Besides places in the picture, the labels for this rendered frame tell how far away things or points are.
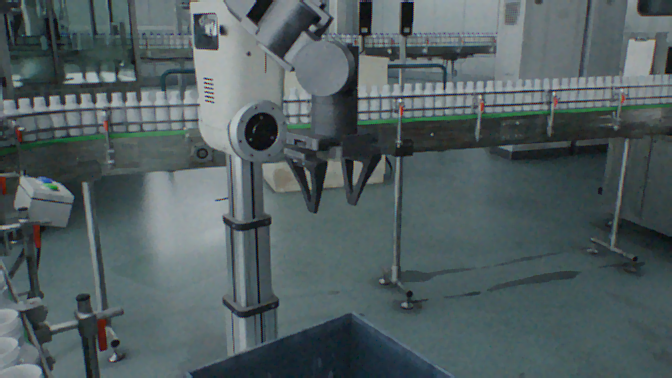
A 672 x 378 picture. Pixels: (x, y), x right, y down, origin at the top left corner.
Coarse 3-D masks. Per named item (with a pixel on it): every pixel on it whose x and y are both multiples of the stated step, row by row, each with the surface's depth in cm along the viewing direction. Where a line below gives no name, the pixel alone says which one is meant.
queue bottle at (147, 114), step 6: (144, 96) 245; (150, 96) 246; (144, 102) 245; (150, 102) 245; (144, 108) 245; (150, 108) 246; (144, 114) 246; (150, 114) 246; (144, 120) 247; (150, 120) 247; (144, 126) 247; (150, 126) 247
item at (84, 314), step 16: (0, 176) 141; (0, 192) 142; (0, 208) 143; (0, 224) 144; (16, 224) 105; (32, 224) 106; (32, 256) 107; (32, 272) 108; (32, 288) 109; (32, 304) 67; (80, 304) 70; (32, 320) 66; (80, 320) 70; (96, 320) 71; (48, 336) 68; (48, 352) 69; (96, 352) 73; (96, 368) 73
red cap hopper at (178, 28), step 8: (176, 0) 696; (176, 8) 699; (176, 16) 701; (184, 16) 764; (176, 24) 707; (176, 32) 761; (184, 64) 718; (184, 80) 723; (184, 88) 726; (184, 96) 728
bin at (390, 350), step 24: (288, 336) 92; (312, 336) 95; (336, 336) 98; (360, 336) 98; (384, 336) 93; (216, 360) 85; (240, 360) 87; (264, 360) 90; (288, 360) 93; (312, 360) 96; (336, 360) 100; (360, 360) 99; (384, 360) 94; (408, 360) 89
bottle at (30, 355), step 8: (0, 312) 55; (8, 312) 56; (16, 312) 55; (0, 320) 56; (8, 320) 56; (16, 320) 54; (0, 328) 53; (8, 328) 53; (16, 328) 54; (0, 336) 53; (8, 336) 53; (16, 336) 54; (24, 344) 55; (24, 352) 55; (32, 352) 56; (24, 360) 54; (32, 360) 55; (40, 368) 57
